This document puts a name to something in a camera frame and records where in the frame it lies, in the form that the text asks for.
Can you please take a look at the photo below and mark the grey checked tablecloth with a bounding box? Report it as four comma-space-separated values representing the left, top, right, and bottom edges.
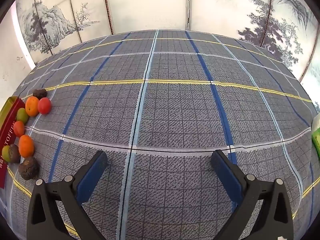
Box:
0, 29, 316, 240

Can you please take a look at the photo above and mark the red tomato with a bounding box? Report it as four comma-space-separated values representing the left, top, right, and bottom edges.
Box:
38, 97, 52, 115
13, 121, 26, 138

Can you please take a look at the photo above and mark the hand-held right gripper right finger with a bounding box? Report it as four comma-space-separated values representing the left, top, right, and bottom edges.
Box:
210, 149, 294, 240

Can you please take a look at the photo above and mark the orange tangerine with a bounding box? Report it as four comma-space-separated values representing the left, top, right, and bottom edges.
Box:
19, 135, 35, 158
25, 96, 40, 117

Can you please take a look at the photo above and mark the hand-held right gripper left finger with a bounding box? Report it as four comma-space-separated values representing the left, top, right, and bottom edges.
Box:
26, 150, 108, 240

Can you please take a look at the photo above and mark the painted folding screen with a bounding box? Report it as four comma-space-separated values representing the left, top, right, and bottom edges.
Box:
15, 0, 320, 87

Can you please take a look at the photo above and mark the green packet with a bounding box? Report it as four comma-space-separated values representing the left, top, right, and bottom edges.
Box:
311, 127, 320, 158

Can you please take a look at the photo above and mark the dark brown wrinkled walnut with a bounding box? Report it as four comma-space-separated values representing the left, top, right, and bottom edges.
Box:
32, 89, 48, 99
8, 144, 21, 164
18, 156, 40, 181

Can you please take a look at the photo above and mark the red tin box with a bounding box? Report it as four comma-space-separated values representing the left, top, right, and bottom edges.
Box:
0, 96, 32, 189

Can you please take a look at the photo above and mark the green plum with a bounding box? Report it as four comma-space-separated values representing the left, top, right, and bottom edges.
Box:
1, 145, 10, 163
16, 108, 29, 124

